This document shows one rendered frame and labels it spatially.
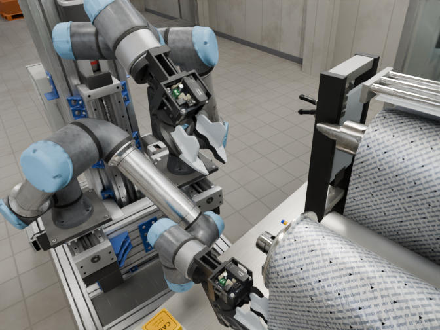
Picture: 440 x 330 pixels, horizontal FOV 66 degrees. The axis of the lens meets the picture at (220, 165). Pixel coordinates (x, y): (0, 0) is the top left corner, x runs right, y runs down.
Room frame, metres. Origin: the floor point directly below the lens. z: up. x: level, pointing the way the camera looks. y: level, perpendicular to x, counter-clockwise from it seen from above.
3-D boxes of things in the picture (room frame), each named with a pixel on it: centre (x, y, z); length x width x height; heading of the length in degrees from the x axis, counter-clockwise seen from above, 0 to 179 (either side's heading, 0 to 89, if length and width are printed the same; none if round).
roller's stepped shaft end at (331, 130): (0.59, -0.23, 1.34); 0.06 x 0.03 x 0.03; 42
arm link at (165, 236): (0.53, 0.12, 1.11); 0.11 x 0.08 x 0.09; 42
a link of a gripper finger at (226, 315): (0.35, -0.01, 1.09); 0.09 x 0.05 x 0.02; 41
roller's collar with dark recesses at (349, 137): (0.55, -0.27, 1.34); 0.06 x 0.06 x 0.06; 42
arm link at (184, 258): (0.47, 0.07, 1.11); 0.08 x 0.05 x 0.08; 132
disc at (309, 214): (0.36, -0.11, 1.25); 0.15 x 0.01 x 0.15; 132
